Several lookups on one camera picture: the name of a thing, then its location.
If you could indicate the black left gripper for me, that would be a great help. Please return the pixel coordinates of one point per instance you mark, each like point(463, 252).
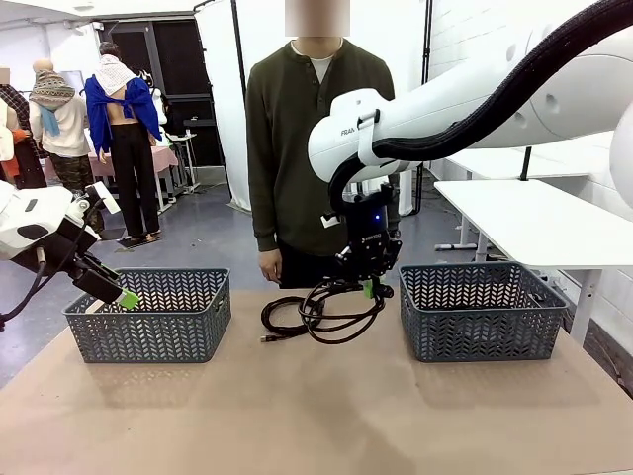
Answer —
point(74, 245)

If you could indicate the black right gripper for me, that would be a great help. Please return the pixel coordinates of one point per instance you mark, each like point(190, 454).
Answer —
point(371, 218)

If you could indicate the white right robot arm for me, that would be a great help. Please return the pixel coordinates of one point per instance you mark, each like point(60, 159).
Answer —
point(435, 114)

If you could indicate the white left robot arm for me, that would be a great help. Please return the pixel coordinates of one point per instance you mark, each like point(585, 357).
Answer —
point(20, 218)

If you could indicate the person's right forearm olive sleeve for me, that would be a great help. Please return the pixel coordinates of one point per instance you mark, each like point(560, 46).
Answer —
point(264, 222)

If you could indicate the person's right hand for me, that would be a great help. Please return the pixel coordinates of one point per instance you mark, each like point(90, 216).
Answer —
point(271, 264)

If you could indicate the dark grey plastic mesh basket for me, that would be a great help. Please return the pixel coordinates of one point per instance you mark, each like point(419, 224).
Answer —
point(148, 336)
point(475, 341)

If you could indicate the table with pink cloth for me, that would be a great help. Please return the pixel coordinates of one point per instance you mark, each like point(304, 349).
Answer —
point(158, 158)

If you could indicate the person in olive shirt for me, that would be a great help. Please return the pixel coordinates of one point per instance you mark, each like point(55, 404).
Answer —
point(292, 123)

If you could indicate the mannequin with patterned scarf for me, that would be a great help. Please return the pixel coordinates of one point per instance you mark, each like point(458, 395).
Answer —
point(59, 123)

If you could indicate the mannequin with blue cardigan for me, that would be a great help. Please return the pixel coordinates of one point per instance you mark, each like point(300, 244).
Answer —
point(99, 114)

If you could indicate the black tripod stand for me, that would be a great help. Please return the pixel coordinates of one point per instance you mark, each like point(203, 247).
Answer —
point(525, 165)

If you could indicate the person in plaid coat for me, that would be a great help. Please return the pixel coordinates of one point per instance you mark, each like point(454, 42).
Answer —
point(12, 114)

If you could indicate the white backdrop panel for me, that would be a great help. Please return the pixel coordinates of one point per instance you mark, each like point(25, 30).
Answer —
point(222, 99)

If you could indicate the black framed dark partition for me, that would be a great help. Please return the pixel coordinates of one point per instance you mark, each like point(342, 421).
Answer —
point(183, 64)

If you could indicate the black slanted stand pole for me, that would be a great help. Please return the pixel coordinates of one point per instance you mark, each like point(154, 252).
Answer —
point(428, 39)

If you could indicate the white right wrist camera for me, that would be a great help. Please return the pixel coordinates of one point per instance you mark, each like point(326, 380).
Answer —
point(329, 221)

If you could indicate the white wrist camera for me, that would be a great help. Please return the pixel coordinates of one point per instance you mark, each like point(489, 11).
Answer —
point(105, 195)
point(329, 221)

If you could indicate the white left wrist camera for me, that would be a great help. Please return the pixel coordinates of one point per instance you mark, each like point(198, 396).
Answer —
point(105, 195)

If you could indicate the black backdrop frame pole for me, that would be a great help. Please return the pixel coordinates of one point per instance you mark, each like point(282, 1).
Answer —
point(238, 44)

